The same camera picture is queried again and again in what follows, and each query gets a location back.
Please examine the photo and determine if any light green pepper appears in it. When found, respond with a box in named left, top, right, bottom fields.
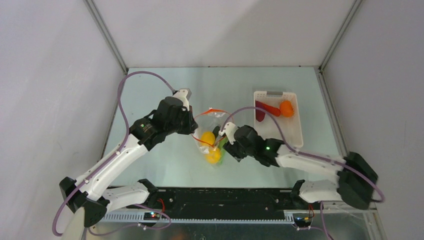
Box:
left=218, top=137, right=228, bottom=164

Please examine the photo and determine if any dark green avocado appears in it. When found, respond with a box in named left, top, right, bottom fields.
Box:
left=212, top=125, right=221, bottom=139

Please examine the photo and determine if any yellow lemon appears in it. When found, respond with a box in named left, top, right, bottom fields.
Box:
left=200, top=131, right=216, bottom=147
left=204, top=147, right=222, bottom=165

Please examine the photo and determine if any clear zip top bag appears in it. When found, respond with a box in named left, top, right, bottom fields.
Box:
left=191, top=108, right=230, bottom=166

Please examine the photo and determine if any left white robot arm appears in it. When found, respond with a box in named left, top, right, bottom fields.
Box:
left=59, top=93, right=198, bottom=228

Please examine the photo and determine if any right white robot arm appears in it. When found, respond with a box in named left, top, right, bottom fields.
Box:
left=218, top=122, right=378, bottom=210

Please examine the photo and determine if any purple sweet potato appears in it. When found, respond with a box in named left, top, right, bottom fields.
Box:
left=255, top=100, right=266, bottom=123

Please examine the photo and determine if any red chili pepper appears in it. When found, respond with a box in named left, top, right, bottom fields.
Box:
left=261, top=102, right=281, bottom=117

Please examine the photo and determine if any white perforated plastic basket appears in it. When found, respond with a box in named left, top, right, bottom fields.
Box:
left=253, top=90, right=304, bottom=149

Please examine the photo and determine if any orange fruit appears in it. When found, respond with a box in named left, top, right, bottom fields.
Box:
left=279, top=100, right=295, bottom=118

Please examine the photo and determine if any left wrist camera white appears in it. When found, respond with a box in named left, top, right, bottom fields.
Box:
left=172, top=88, right=192, bottom=111

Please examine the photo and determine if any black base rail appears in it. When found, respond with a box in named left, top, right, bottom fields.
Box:
left=139, top=179, right=320, bottom=221

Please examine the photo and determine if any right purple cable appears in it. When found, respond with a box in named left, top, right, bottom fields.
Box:
left=220, top=106, right=386, bottom=204

